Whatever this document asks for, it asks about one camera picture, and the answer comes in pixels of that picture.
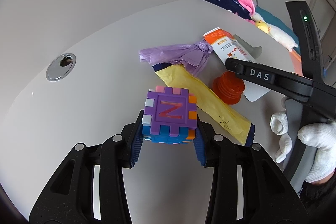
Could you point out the person's right forearm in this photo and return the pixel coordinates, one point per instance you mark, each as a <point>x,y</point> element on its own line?
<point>320,192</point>

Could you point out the orange and white carton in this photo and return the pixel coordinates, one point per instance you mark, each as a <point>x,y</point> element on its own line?
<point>225,45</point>

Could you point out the colourful foam puzzle cube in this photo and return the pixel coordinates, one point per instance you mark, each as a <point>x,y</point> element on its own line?
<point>168,111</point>

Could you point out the teal pillow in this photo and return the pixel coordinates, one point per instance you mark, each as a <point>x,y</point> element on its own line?
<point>275,20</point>

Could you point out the white duck plush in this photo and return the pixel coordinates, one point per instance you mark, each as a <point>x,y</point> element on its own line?
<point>282,36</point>

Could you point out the orange ribbed lid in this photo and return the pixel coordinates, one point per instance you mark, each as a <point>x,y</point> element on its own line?
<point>228,87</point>

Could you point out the white wardrobe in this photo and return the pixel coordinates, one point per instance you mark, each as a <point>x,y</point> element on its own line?
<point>321,3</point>

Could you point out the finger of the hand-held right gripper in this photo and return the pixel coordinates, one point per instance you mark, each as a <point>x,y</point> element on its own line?
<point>235,66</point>

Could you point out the person's right hand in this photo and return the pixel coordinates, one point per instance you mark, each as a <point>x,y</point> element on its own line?
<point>320,145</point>

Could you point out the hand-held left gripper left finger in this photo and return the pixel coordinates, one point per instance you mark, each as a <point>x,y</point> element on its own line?
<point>136,145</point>

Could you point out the yellow snack packet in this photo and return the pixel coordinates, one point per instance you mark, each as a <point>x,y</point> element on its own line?
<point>210,103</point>

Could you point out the purple plastic bag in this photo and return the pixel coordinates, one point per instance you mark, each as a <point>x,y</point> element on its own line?
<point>178,54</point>

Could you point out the yellow chick plush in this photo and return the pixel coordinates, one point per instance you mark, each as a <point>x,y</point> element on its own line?
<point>262,26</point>

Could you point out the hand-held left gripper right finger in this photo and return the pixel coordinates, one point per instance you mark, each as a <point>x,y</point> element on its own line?
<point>199,148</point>

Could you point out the bed with pink sheet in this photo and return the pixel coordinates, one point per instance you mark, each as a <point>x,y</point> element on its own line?
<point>295,61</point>

